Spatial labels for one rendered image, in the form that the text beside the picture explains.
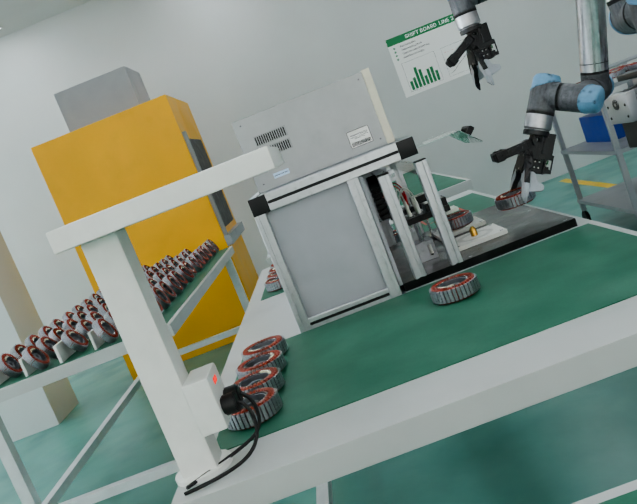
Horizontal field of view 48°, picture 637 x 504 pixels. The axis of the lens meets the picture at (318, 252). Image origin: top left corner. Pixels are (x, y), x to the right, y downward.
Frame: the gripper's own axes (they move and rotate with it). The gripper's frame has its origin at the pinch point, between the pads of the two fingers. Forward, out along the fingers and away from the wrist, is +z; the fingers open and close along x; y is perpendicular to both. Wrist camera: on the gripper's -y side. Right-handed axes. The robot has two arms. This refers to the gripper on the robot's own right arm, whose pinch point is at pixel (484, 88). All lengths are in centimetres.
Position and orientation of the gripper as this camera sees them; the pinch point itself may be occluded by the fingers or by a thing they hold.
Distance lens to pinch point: 247.7
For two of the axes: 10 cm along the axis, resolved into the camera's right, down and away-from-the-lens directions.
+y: 9.3, -3.7, 0.3
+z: 3.6, 9.2, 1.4
